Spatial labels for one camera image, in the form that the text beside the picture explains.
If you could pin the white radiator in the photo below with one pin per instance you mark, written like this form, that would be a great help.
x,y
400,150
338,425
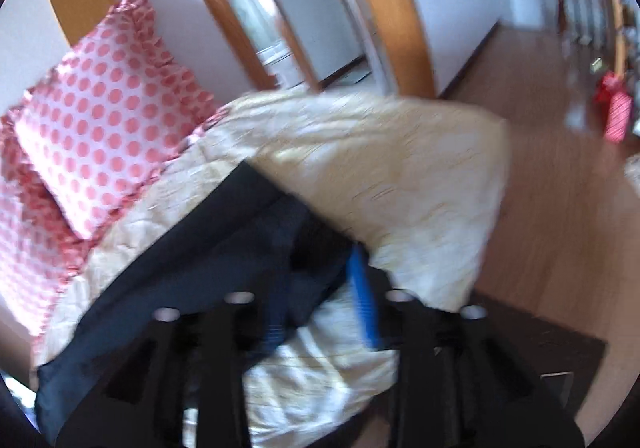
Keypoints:
x,y
582,10

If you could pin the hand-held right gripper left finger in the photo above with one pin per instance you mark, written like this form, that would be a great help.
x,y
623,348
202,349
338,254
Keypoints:
x,y
274,328

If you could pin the dark navy pants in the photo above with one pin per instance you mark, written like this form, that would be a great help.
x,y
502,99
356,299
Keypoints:
x,y
200,268

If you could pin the pink polka dot pillow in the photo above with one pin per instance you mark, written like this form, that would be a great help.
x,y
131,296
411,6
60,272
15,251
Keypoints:
x,y
107,112
27,248

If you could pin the cream quilted bed blanket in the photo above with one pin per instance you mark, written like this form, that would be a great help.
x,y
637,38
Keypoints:
x,y
390,167

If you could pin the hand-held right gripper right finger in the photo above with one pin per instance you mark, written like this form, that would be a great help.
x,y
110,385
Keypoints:
x,y
364,300

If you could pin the wooden door frame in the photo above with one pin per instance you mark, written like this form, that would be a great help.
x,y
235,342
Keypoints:
x,y
385,2
250,12

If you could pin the red patterned bag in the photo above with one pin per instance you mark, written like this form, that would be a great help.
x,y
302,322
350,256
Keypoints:
x,y
614,107

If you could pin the dark floor mat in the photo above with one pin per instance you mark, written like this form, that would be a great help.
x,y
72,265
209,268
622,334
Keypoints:
x,y
550,353

